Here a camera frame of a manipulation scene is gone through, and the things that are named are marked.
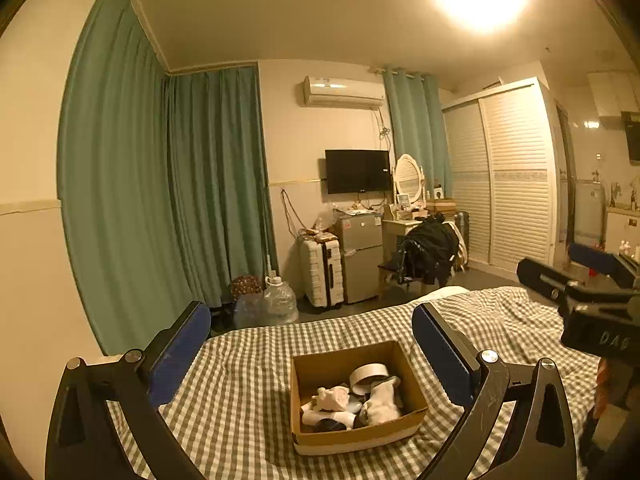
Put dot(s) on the white tape roll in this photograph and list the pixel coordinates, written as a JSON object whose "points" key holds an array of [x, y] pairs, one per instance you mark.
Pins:
{"points": [[367, 371]]}

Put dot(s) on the patterned bag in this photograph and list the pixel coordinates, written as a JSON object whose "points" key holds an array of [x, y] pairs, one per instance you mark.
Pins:
{"points": [[246, 286]]}

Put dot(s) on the cardboard box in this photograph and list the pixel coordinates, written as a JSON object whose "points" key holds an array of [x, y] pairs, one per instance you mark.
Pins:
{"points": [[350, 435]]}

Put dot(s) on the black wall television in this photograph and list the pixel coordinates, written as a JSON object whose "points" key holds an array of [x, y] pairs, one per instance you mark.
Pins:
{"points": [[357, 171]]}

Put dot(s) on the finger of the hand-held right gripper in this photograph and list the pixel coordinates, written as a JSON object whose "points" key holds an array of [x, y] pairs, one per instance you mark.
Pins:
{"points": [[595, 260], [545, 277]]}

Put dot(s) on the clear plastic bag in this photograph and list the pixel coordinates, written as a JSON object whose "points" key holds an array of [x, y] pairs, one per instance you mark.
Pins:
{"points": [[322, 222]]}

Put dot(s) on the black range hood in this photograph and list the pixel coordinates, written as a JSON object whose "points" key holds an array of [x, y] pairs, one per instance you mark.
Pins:
{"points": [[632, 135]]}

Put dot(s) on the white kitchen counter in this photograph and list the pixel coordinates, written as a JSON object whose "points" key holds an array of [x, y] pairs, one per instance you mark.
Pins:
{"points": [[622, 225]]}

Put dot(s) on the black sock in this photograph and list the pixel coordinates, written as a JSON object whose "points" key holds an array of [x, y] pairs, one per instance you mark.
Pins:
{"points": [[330, 425]]}

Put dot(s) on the white suitcase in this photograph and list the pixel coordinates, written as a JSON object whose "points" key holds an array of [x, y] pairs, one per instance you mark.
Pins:
{"points": [[315, 270]]}

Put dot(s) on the wide green curtain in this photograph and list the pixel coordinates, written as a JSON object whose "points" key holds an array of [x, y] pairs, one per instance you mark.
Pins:
{"points": [[115, 185]]}

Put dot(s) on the black jacket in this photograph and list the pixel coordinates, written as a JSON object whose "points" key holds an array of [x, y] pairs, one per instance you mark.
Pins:
{"points": [[430, 250]]}

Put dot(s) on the white louvred wardrobe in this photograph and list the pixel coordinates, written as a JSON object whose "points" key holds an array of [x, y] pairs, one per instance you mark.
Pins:
{"points": [[500, 175]]}

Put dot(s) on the narrow green curtain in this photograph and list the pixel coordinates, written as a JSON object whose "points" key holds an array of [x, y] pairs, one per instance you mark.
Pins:
{"points": [[415, 135]]}

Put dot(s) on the wooden chair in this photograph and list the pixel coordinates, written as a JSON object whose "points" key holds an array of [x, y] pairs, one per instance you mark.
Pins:
{"points": [[387, 267]]}

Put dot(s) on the grey checked blanket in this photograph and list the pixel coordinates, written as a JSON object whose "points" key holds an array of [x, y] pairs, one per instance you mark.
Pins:
{"points": [[250, 360]]}

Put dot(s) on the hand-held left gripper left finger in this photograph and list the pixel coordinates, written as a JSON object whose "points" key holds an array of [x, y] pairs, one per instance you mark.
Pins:
{"points": [[180, 355]]}

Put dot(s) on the oval white mirror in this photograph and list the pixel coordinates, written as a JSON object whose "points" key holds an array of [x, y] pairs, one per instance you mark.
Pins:
{"points": [[409, 177]]}

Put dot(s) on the white dressing table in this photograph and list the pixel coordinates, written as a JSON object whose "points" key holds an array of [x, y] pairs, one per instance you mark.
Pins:
{"points": [[392, 227]]}

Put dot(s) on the small silver fridge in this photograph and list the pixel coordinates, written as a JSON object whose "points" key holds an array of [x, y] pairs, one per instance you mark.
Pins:
{"points": [[357, 260]]}

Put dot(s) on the white air conditioner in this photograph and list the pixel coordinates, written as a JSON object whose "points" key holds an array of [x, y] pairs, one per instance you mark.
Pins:
{"points": [[342, 91]]}

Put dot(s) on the grey white sock bundle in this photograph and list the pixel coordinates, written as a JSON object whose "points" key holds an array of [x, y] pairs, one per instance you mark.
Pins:
{"points": [[382, 405]]}

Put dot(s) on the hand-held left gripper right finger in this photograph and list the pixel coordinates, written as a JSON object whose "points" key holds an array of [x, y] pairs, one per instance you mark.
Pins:
{"points": [[445, 360]]}

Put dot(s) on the clear water bottle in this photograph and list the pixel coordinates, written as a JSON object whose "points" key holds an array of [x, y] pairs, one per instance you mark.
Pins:
{"points": [[280, 302]]}

